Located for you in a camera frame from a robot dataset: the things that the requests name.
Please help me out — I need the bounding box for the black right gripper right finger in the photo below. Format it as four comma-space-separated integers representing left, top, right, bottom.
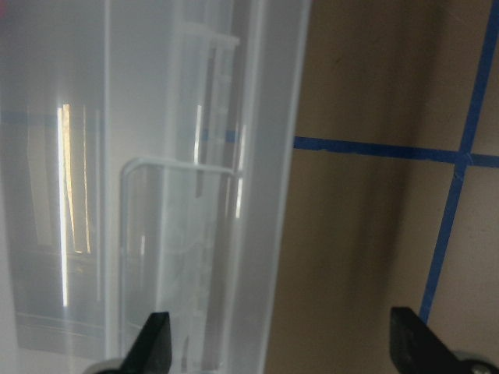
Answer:
389, 307, 462, 374

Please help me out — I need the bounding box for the clear plastic box lid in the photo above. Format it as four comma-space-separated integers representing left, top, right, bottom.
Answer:
1, 1, 311, 373

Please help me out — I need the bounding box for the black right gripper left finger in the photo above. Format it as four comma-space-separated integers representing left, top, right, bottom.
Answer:
119, 312, 172, 374

